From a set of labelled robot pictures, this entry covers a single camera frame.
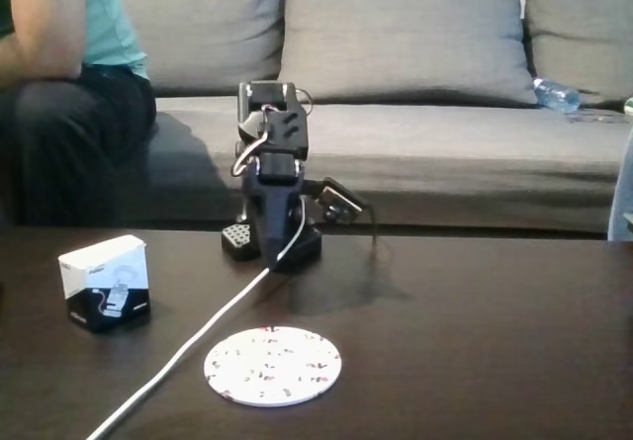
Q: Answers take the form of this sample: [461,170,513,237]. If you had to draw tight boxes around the round white patterned coaster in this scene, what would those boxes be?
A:
[203,325,343,408]

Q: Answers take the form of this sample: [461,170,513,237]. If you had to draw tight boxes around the grey fabric sofa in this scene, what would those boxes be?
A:
[111,0,633,237]

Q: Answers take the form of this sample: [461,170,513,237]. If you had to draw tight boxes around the black camera cable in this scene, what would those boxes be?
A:
[362,201,383,264]

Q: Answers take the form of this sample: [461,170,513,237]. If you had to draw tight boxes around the grey-blue fabric object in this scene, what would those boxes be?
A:
[606,128,633,242]

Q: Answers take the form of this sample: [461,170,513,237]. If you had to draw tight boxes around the white cable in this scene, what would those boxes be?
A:
[86,213,317,440]

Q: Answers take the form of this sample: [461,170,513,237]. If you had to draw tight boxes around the red and white servo wires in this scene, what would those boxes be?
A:
[230,106,274,180]

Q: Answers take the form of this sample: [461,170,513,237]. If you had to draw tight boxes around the grey sofa back cushion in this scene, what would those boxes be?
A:
[522,0,633,108]
[275,0,540,109]
[109,0,289,99]

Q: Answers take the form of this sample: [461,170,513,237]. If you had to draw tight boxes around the flat printed paper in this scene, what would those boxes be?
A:
[562,108,628,126]

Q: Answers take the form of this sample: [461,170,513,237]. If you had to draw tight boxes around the clear plastic water bottle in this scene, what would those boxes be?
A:
[531,76,583,114]

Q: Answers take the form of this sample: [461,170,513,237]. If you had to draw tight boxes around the person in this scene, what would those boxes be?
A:
[0,0,158,227]

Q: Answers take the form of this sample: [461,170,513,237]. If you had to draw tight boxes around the white and black servo box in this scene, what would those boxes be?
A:
[57,234,151,334]

